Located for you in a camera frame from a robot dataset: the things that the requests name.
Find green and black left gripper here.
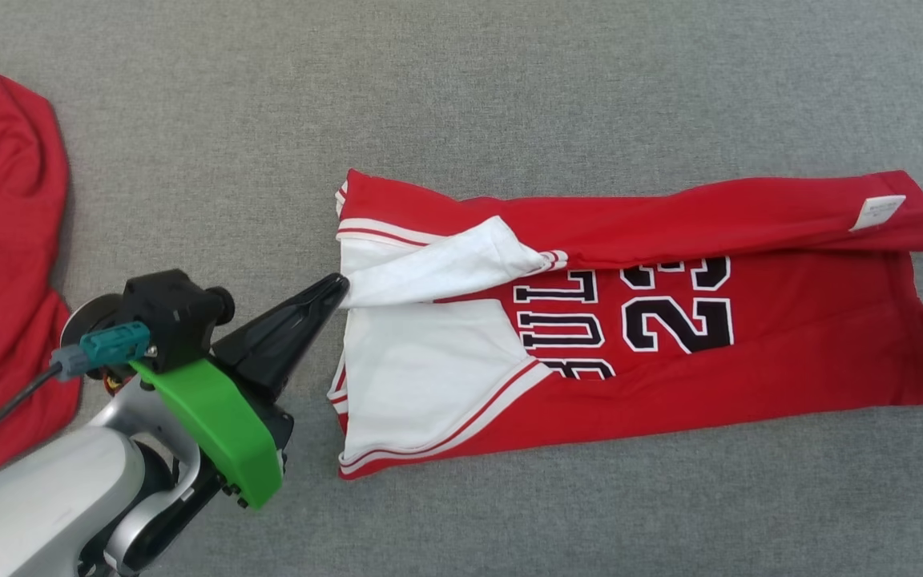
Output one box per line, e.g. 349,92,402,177
129,272,351,511

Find black cable with teal connector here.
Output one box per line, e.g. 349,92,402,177
0,321,151,466

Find red shorts with white stripe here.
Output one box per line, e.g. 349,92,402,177
0,74,83,477

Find red Bulls basketball jersey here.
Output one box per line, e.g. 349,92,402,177
327,167,923,480

